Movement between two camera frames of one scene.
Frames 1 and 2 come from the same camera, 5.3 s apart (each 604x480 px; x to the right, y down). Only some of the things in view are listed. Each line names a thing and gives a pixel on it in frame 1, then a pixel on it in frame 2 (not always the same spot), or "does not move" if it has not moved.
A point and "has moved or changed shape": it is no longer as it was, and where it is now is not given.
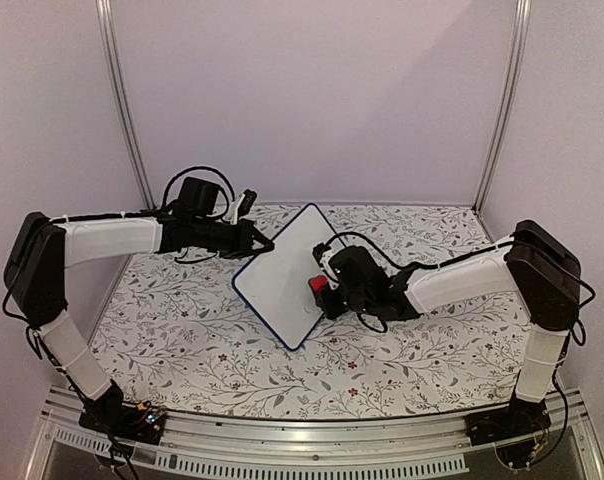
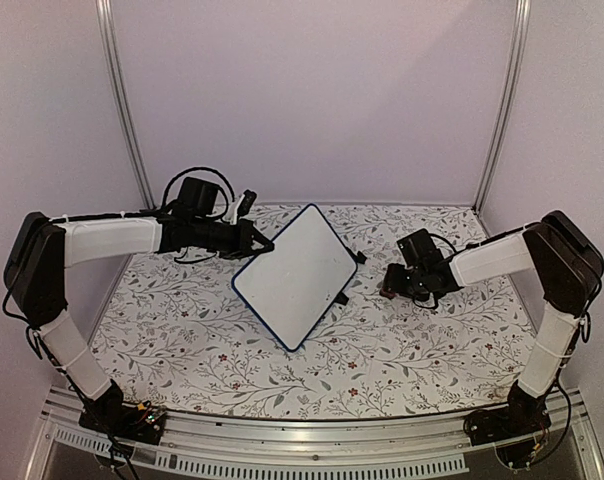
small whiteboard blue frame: x=276 y=281 does not move
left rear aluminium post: x=108 y=35 does not move
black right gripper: x=331 y=310 -> x=393 y=281
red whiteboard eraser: x=317 y=282 has moved or changed shape
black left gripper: x=244 y=245 does not move
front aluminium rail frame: x=218 y=444 does not move
